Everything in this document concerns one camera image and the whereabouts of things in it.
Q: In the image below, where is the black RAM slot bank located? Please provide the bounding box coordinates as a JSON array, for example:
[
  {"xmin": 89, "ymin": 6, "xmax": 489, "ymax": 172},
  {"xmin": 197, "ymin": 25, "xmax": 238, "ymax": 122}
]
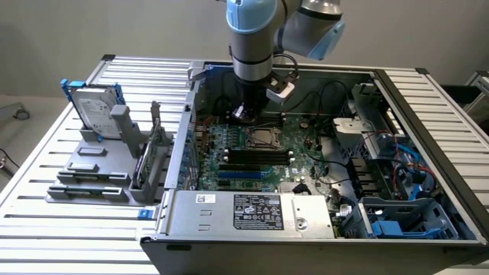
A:
[{"xmin": 223, "ymin": 148, "xmax": 295, "ymax": 166}]

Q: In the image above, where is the silver power supply unit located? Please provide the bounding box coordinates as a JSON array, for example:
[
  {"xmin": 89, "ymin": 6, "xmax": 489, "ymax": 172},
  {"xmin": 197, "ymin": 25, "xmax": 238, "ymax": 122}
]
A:
[{"xmin": 162, "ymin": 190, "xmax": 335, "ymax": 239}]

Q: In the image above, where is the green motherboard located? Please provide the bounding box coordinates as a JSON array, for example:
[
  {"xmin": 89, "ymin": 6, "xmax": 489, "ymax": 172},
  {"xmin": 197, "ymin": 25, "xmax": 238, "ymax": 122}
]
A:
[{"xmin": 189, "ymin": 113, "xmax": 339, "ymax": 199}]

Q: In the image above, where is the CPU socket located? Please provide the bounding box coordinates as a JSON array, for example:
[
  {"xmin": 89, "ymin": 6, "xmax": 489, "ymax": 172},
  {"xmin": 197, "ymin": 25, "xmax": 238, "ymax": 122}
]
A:
[{"xmin": 242, "ymin": 125, "xmax": 283, "ymax": 152}]

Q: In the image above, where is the blue disk caddy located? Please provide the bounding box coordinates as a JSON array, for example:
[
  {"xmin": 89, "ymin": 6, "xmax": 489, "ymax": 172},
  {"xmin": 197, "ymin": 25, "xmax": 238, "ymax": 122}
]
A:
[{"xmin": 59, "ymin": 78, "xmax": 127, "ymax": 142}]

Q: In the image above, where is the open black PC case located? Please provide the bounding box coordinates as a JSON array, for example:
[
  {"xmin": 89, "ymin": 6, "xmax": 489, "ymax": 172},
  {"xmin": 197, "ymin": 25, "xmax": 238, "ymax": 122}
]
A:
[{"xmin": 138, "ymin": 59, "xmax": 489, "ymax": 275}]

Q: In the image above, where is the thin black floor cable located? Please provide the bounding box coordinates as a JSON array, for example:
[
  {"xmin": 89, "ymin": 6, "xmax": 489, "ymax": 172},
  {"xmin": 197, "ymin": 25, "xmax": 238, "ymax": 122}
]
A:
[{"xmin": 0, "ymin": 148, "xmax": 19, "ymax": 170}]

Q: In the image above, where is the blue expansion slot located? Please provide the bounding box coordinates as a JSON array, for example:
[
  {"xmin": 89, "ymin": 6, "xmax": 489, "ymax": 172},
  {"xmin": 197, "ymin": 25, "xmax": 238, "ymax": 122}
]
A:
[{"xmin": 217, "ymin": 170, "xmax": 261, "ymax": 179}]

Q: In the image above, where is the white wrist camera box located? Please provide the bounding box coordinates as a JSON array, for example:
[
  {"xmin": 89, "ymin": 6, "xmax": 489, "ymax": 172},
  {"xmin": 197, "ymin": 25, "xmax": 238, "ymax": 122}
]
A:
[{"xmin": 265, "ymin": 82, "xmax": 295, "ymax": 104}]

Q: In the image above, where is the graphics card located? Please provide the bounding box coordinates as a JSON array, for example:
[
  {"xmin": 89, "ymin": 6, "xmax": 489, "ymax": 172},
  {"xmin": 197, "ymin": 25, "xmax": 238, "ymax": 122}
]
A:
[{"xmin": 131, "ymin": 100, "xmax": 166, "ymax": 187}]

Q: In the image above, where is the metal frame background table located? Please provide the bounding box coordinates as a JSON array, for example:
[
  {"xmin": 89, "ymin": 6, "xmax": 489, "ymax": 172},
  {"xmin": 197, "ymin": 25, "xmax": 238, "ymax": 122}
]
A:
[{"xmin": 462, "ymin": 70, "xmax": 489, "ymax": 116}]

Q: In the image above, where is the grey disk bay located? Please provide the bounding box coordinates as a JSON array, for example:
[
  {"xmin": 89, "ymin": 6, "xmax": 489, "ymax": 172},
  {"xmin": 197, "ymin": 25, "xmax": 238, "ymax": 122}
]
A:
[{"xmin": 357, "ymin": 196, "xmax": 460, "ymax": 240}]

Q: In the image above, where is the black camera cable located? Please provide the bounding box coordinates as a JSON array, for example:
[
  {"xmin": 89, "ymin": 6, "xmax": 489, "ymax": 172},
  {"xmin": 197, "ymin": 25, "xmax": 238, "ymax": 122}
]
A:
[{"xmin": 271, "ymin": 53, "xmax": 299, "ymax": 84}]

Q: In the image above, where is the grey metal drive cage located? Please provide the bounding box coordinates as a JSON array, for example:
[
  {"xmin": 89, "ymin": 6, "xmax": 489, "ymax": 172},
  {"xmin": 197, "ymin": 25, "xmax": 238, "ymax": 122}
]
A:
[{"xmin": 330, "ymin": 82, "xmax": 407, "ymax": 163}]

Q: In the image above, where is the long black wire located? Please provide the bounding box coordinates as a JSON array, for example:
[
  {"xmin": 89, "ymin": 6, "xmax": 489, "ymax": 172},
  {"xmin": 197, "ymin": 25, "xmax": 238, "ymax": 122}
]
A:
[{"xmin": 282, "ymin": 81, "xmax": 350, "ymax": 116}]

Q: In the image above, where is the blue bay caddy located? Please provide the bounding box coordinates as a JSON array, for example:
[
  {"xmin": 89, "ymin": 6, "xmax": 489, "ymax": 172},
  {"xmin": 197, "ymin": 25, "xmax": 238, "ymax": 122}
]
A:
[{"xmin": 370, "ymin": 219, "xmax": 402, "ymax": 239}]

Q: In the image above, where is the black expansion slot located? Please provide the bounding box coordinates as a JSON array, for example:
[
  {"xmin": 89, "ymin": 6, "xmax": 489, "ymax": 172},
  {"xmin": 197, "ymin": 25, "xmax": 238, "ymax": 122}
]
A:
[{"xmin": 218, "ymin": 164, "xmax": 261, "ymax": 172}]

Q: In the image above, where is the grey parts rack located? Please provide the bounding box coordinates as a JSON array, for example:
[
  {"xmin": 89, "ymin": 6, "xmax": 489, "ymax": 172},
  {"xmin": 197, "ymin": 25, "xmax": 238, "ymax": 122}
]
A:
[{"xmin": 43, "ymin": 104, "xmax": 173, "ymax": 205}]

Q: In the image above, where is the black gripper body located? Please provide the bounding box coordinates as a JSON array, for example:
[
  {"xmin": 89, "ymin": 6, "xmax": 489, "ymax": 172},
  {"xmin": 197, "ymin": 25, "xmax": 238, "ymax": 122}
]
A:
[{"xmin": 227, "ymin": 77, "xmax": 273, "ymax": 127}]

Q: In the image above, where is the silver hard disk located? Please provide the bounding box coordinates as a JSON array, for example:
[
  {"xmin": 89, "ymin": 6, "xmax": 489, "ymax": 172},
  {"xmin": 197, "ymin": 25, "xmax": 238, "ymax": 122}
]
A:
[{"xmin": 70, "ymin": 87, "xmax": 119, "ymax": 139}]

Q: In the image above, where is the silver chipset heatsink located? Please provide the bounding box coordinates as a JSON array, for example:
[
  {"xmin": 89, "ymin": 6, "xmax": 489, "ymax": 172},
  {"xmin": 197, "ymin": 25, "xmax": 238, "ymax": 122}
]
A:
[{"xmin": 278, "ymin": 182, "xmax": 303, "ymax": 195}]

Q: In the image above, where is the blue SATA wire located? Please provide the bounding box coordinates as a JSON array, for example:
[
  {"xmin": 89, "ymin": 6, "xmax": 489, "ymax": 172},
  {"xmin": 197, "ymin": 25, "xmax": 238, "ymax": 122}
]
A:
[{"xmin": 393, "ymin": 142, "xmax": 435, "ymax": 201}]

